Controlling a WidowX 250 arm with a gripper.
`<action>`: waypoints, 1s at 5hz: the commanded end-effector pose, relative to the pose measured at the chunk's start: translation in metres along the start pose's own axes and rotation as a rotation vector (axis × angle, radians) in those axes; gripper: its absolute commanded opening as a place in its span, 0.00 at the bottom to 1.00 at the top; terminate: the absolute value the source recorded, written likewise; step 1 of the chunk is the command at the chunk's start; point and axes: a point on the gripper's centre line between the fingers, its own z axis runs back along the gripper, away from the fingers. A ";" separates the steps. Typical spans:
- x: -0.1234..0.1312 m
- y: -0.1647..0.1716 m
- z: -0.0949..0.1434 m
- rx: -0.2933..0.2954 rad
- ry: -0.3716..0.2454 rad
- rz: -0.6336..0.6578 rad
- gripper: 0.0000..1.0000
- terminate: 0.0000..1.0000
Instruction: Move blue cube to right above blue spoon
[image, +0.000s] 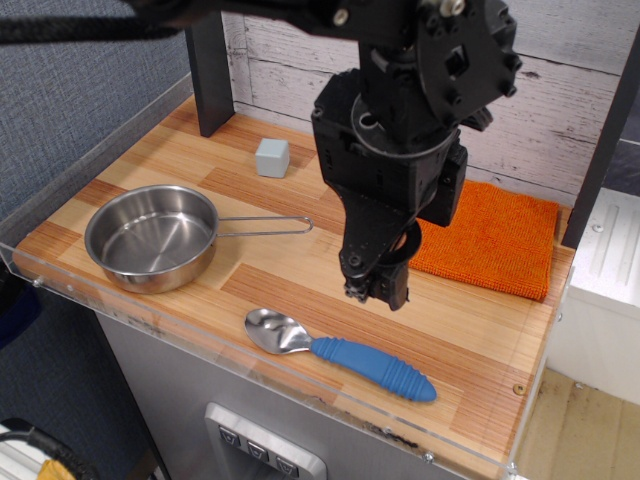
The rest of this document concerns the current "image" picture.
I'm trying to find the dark left upright post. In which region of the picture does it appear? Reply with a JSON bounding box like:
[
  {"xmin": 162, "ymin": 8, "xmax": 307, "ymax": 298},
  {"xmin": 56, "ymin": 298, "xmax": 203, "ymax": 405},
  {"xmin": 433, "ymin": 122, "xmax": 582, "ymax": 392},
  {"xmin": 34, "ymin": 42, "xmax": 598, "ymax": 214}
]
[{"xmin": 186, "ymin": 11, "xmax": 235, "ymax": 137}]

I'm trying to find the dark upright post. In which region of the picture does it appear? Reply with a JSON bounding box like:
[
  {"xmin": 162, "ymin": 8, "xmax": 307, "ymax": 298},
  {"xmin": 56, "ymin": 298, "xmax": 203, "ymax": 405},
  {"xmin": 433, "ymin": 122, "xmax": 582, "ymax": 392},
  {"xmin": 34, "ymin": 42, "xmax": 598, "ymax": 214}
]
[
  {"xmin": 560, "ymin": 29, "xmax": 640, "ymax": 248},
  {"xmin": 186, "ymin": 11, "xmax": 235, "ymax": 137}
]

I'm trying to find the dark right upright post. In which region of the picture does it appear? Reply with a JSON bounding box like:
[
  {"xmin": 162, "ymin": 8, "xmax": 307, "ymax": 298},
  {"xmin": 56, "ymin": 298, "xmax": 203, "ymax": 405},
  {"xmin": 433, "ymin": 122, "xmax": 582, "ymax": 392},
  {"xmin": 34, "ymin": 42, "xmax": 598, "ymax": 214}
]
[{"xmin": 560, "ymin": 29, "xmax": 640, "ymax": 248}]

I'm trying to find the black braided cable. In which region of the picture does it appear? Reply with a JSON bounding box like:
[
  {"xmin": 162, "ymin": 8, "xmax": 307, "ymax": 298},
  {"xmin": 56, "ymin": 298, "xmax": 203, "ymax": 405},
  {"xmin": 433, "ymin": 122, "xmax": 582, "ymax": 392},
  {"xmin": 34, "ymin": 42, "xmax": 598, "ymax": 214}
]
[{"xmin": 0, "ymin": 14, "xmax": 181, "ymax": 45}]

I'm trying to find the yellow object bottom left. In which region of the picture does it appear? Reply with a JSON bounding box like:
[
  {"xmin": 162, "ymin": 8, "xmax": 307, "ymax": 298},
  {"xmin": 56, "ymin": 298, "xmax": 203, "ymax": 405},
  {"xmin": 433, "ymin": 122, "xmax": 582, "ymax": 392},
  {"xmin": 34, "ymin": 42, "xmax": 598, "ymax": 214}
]
[{"xmin": 36, "ymin": 459, "xmax": 77, "ymax": 480}]

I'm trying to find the orange folded cloth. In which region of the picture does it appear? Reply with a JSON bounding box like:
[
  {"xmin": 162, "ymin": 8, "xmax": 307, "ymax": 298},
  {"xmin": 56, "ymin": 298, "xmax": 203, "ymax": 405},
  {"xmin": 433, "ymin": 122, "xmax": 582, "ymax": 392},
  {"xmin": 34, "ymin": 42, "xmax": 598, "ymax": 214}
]
[{"xmin": 410, "ymin": 181, "xmax": 559, "ymax": 301}]

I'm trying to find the silver button control panel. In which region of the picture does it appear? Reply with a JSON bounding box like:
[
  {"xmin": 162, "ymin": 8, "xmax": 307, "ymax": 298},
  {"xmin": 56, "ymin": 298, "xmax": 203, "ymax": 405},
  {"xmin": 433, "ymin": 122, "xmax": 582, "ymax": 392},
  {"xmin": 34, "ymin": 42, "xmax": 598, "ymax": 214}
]
[{"xmin": 204, "ymin": 402, "xmax": 328, "ymax": 479}]

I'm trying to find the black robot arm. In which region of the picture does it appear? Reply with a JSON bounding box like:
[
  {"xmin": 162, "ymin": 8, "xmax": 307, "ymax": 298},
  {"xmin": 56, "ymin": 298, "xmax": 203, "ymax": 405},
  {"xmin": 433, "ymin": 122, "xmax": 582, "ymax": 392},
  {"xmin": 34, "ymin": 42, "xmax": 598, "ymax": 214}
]
[{"xmin": 132, "ymin": 1, "xmax": 521, "ymax": 310}]

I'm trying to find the blue handled metal spoon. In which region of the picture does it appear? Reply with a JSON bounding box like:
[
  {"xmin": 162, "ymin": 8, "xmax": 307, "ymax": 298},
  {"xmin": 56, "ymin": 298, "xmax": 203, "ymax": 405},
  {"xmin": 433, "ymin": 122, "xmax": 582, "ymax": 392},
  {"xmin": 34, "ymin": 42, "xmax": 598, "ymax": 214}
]
[{"xmin": 244, "ymin": 308, "xmax": 437, "ymax": 402}]

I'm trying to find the white cabinet at right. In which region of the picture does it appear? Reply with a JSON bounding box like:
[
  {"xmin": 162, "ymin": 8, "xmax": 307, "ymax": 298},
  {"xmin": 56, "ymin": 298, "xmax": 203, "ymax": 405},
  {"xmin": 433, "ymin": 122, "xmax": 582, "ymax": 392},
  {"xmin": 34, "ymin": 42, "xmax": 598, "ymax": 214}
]
[{"xmin": 547, "ymin": 188, "xmax": 639, "ymax": 404}]

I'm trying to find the pale blue cube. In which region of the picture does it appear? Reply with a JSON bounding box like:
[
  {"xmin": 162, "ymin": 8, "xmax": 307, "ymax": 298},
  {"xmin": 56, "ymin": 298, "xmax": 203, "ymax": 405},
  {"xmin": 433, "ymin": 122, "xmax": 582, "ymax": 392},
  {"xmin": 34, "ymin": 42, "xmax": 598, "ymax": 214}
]
[{"xmin": 255, "ymin": 138, "xmax": 290, "ymax": 178}]

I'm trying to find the stainless steel pan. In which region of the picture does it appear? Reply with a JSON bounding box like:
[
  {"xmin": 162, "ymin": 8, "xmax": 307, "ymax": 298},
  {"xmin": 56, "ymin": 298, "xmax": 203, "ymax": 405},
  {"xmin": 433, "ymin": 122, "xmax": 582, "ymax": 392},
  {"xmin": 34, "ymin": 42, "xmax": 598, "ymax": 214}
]
[{"xmin": 84, "ymin": 185, "xmax": 314, "ymax": 294}]

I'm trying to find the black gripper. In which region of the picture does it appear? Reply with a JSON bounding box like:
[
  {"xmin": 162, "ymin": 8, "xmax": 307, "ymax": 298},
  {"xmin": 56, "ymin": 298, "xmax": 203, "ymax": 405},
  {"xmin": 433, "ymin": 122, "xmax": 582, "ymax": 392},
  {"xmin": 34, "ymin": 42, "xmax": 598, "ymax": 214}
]
[{"xmin": 312, "ymin": 70, "xmax": 468, "ymax": 311}]

